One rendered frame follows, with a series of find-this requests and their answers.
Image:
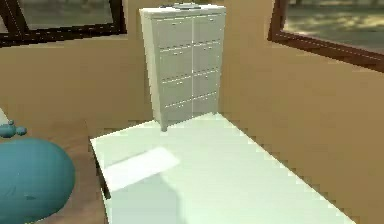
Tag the white chest of drawers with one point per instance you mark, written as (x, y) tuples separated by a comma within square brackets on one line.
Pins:
[(186, 66)]

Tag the teal round beanbag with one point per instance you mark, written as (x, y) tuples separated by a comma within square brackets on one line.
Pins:
[(30, 180)]

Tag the grey round dish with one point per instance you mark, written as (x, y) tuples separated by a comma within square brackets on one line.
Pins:
[(186, 5)]

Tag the dark framed window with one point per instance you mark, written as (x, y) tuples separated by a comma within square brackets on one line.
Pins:
[(63, 15)]

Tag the small teal lumpy object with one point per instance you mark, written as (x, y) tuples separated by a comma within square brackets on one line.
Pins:
[(10, 130)]

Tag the brown framed window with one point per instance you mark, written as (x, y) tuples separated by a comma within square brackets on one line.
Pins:
[(333, 26)]

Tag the white table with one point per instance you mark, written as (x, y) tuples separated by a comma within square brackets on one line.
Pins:
[(213, 180)]

